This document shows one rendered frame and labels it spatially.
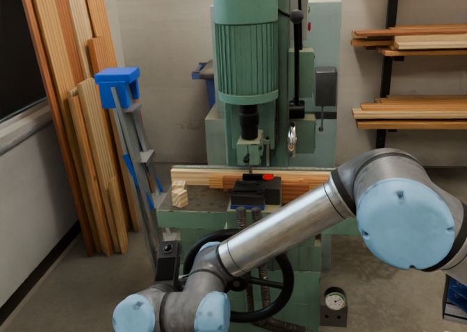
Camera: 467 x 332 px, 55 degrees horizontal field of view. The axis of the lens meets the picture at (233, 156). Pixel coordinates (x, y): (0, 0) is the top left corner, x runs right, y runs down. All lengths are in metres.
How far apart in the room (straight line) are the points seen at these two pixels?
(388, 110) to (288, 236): 2.53
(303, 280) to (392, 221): 0.81
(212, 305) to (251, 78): 0.66
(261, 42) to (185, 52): 2.48
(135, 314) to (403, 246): 0.45
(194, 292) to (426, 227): 0.41
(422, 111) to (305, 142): 1.89
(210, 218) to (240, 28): 0.54
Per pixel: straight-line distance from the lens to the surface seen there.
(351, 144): 3.81
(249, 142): 1.33
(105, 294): 2.56
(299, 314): 1.48
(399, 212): 0.62
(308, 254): 1.35
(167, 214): 1.35
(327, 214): 0.79
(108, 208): 2.72
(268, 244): 0.83
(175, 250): 1.00
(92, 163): 2.60
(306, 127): 1.50
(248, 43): 1.21
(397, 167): 0.68
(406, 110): 3.32
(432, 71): 3.75
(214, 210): 1.31
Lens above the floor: 1.54
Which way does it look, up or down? 22 degrees down
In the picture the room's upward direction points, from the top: 3 degrees counter-clockwise
